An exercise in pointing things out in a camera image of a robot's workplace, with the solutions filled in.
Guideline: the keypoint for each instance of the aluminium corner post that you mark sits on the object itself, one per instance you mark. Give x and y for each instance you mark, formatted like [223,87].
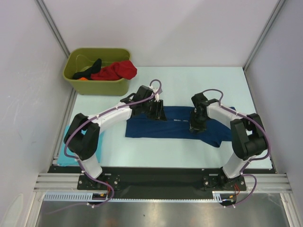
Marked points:
[52,25]
[265,31]

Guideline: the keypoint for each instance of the left aluminium corner post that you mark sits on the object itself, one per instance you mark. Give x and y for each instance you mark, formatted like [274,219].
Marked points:
[52,25]

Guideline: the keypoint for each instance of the aluminium frame rail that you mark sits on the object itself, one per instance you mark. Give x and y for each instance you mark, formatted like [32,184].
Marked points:
[55,182]

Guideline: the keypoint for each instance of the right aluminium corner post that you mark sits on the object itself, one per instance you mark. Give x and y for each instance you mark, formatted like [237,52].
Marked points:
[265,31]

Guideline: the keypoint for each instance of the olive green plastic bin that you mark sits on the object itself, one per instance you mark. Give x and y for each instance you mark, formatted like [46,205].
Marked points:
[82,59]

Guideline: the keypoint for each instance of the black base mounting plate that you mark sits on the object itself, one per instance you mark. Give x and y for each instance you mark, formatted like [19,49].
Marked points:
[166,183]

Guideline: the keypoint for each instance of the red t shirt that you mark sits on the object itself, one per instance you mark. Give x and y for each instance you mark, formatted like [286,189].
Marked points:
[116,71]

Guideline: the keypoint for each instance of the navy blue t shirt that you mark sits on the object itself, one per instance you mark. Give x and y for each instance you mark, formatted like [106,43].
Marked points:
[177,126]

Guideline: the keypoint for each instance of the black garment in bin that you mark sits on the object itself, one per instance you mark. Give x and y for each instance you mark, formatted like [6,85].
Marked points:
[95,68]

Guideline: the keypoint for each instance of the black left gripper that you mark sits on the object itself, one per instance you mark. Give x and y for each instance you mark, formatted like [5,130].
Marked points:
[154,116]

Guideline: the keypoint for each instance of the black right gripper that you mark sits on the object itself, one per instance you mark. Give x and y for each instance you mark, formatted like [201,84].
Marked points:
[197,122]

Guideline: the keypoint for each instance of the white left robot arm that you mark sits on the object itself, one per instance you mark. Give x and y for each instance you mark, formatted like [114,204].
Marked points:
[81,139]

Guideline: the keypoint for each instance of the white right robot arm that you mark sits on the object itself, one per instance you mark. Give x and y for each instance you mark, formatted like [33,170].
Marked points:
[249,138]

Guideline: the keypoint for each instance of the white slotted cable duct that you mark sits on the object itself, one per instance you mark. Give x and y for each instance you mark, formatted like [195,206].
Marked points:
[101,197]

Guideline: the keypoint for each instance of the orange garment in bin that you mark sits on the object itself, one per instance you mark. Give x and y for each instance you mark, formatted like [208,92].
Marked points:
[83,78]

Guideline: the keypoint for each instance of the folded turquoise t shirt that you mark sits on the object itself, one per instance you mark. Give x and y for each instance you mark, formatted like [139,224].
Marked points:
[68,161]

